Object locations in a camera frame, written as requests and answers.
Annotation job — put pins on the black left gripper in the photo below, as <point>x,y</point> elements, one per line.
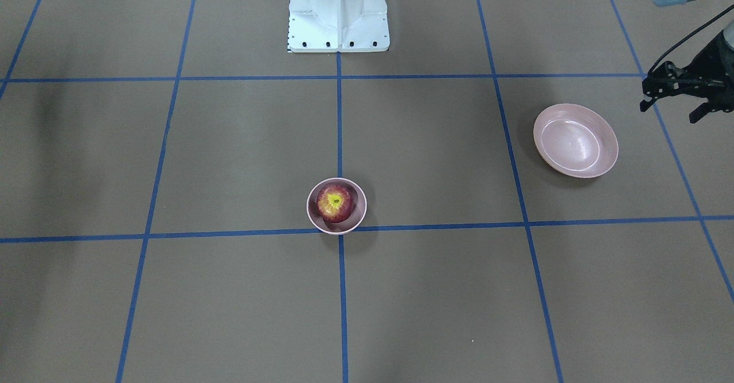
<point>713,61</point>

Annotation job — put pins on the red apple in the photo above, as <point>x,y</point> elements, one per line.
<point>334,203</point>

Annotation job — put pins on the pink bowl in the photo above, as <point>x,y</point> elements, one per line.
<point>358,213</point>

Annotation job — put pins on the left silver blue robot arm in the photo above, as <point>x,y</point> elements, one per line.
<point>660,60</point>

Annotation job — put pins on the pink plate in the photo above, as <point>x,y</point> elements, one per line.
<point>575,141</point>

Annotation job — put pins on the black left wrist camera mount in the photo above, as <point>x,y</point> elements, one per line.
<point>664,81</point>

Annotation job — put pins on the white camera stand base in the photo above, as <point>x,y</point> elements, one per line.
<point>338,26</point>

